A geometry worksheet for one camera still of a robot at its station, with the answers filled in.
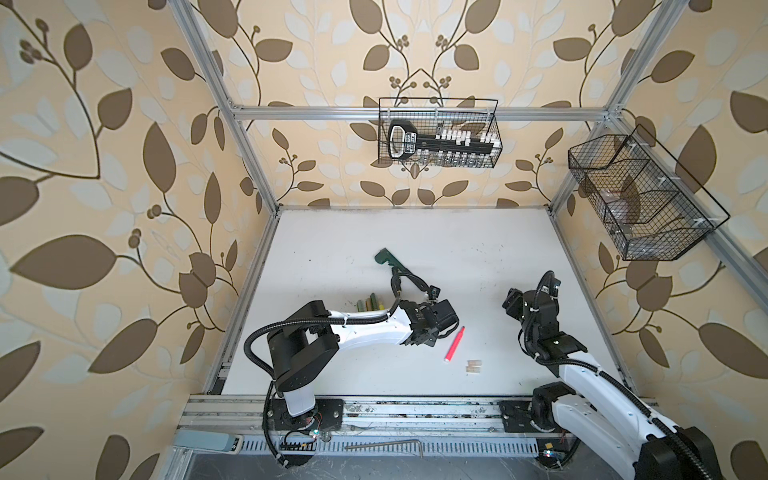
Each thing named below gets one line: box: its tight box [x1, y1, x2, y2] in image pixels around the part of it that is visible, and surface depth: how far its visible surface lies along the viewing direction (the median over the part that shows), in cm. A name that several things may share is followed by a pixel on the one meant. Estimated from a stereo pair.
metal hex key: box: [344, 439, 424, 459], surface depth 72 cm
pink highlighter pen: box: [444, 326, 465, 362], surface depth 88 cm
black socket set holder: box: [387, 120, 502, 166], surface depth 86 cm
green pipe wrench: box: [375, 247, 407, 273], surface depth 107 cm
